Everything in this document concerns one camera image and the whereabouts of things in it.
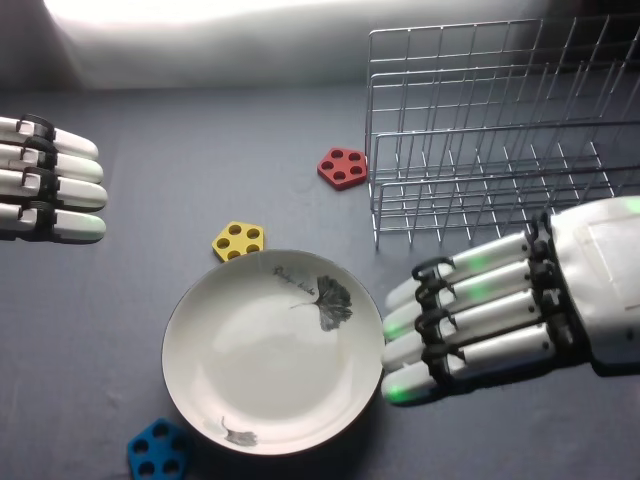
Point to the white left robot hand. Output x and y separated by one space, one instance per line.
75 187

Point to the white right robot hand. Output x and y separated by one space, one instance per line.
600 280

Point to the white plate with leaf print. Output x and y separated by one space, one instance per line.
260 360

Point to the grey table cloth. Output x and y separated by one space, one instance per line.
200 150

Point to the yellow pentagon block with holes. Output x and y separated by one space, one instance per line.
241 239

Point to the white backdrop sheet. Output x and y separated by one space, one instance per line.
250 45

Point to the red pentagon block with holes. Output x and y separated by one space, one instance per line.
345 169

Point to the blue pentagon block with holes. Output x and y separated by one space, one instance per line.
159 452

